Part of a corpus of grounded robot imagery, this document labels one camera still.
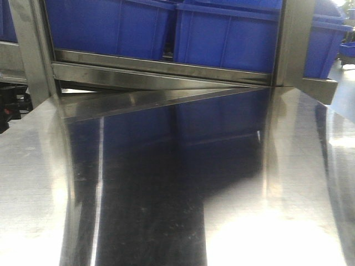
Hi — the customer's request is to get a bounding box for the stainless steel shelf rack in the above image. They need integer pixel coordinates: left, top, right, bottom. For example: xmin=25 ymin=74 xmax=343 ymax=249
xmin=2 ymin=1 xmax=337 ymax=106

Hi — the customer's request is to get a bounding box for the black equipment with red button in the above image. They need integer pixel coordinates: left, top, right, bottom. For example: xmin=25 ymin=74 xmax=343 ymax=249
xmin=1 ymin=83 xmax=33 ymax=133

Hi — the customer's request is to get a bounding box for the blue bin far left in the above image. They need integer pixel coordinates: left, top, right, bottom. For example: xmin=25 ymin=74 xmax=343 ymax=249
xmin=1 ymin=0 xmax=17 ymax=43

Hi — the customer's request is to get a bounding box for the blue plastic bin middle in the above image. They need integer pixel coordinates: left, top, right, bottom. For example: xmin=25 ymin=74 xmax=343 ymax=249
xmin=173 ymin=1 xmax=282 ymax=73

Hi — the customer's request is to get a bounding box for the blue plastic bin right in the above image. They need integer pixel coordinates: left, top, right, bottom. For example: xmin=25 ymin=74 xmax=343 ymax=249
xmin=303 ymin=11 xmax=352 ymax=79

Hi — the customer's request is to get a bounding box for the blue plastic bin left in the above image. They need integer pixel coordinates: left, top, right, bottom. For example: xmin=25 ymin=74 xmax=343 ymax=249
xmin=45 ymin=1 xmax=176 ymax=60

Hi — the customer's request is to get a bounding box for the blue plastic bin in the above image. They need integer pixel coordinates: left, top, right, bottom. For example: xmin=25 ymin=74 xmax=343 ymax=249
xmin=173 ymin=1 xmax=282 ymax=73
xmin=45 ymin=1 xmax=176 ymax=60
xmin=303 ymin=11 xmax=352 ymax=79

